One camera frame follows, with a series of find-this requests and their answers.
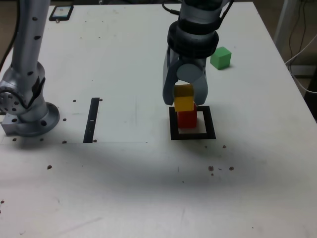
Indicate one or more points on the black tape square outline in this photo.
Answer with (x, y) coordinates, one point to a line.
(210, 124)

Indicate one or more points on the black smartphone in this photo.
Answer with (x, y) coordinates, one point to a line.
(61, 13)

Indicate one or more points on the red cube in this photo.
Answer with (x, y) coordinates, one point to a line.
(187, 120)

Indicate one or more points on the green cube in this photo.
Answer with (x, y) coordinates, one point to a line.
(221, 60)

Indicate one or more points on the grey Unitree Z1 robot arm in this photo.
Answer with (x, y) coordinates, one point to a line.
(27, 49)

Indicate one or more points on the yellow cube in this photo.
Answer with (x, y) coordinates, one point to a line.
(183, 102)

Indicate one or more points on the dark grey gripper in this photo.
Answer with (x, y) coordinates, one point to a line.
(192, 60)

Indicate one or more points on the black tape strip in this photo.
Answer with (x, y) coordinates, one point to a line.
(90, 124)

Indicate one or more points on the white metal post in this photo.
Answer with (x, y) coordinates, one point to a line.
(284, 15)

